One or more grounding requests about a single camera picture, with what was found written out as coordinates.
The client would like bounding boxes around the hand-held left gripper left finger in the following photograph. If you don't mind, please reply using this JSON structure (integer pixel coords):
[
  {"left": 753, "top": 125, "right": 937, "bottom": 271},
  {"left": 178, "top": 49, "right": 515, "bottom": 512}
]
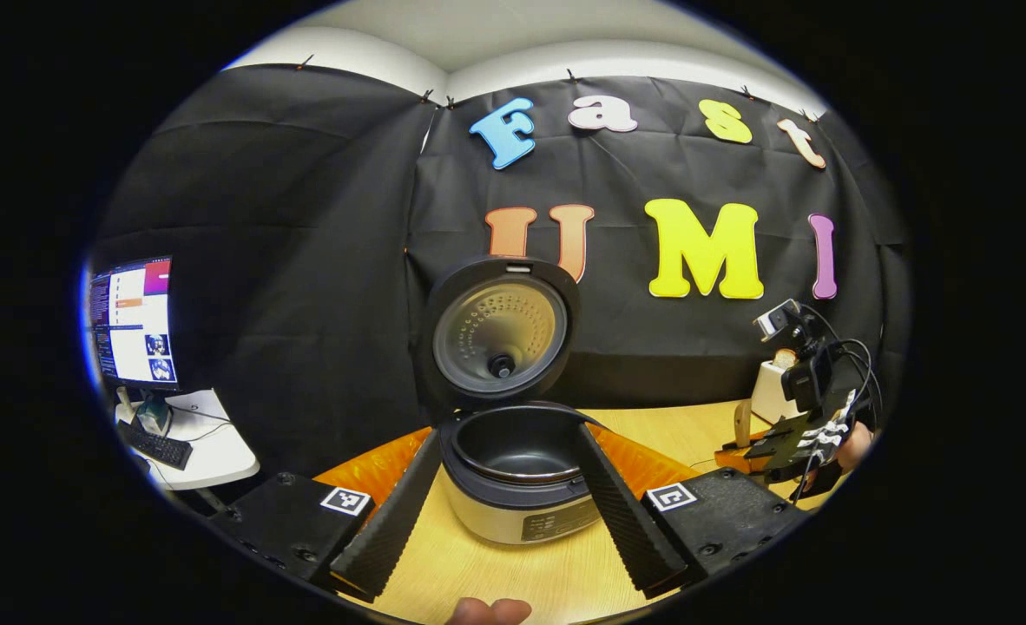
[{"left": 209, "top": 427, "right": 443, "bottom": 602}]

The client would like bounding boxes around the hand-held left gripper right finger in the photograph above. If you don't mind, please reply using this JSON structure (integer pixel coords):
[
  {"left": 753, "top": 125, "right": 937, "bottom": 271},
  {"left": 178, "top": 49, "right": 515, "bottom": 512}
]
[{"left": 575, "top": 423, "right": 813, "bottom": 600}]

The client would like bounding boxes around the black rice cooker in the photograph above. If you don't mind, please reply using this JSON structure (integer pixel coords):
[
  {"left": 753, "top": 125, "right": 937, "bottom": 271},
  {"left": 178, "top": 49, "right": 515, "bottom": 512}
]
[{"left": 422, "top": 256, "right": 608, "bottom": 546}]

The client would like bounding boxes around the white toaster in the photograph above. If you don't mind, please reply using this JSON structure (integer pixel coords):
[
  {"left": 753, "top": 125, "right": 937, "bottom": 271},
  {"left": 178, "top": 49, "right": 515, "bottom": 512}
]
[{"left": 750, "top": 356, "right": 800, "bottom": 426}]

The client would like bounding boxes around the white side table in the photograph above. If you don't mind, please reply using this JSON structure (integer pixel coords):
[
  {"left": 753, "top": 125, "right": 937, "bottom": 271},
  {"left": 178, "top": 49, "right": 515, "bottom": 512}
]
[{"left": 115, "top": 388, "right": 260, "bottom": 491}]

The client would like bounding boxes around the black keyboard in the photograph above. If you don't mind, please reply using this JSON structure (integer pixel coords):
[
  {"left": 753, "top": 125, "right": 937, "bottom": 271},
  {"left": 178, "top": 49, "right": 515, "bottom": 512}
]
[{"left": 116, "top": 419, "right": 193, "bottom": 470}]

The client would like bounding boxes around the black backdrop cloth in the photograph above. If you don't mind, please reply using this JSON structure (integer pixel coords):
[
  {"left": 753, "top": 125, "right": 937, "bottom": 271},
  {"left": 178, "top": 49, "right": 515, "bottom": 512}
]
[{"left": 88, "top": 62, "right": 909, "bottom": 478}]

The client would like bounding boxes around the computer monitor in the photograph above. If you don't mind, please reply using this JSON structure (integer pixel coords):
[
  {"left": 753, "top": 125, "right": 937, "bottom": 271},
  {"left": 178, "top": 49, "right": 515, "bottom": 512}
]
[{"left": 89, "top": 256, "right": 181, "bottom": 435}]

